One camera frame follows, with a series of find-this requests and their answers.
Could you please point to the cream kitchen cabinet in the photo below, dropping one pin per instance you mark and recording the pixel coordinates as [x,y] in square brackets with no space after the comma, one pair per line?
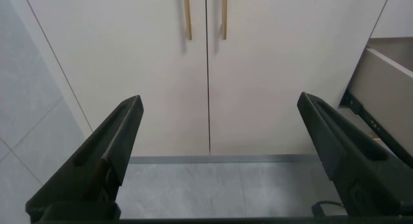
[392,17]

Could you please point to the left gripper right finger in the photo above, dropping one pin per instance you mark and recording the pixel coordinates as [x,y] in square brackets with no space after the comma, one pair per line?
[358,172]

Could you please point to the open cream drawer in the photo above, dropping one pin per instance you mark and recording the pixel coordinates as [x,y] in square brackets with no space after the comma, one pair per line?
[380,98]

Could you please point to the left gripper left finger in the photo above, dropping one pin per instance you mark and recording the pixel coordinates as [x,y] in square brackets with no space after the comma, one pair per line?
[106,159]

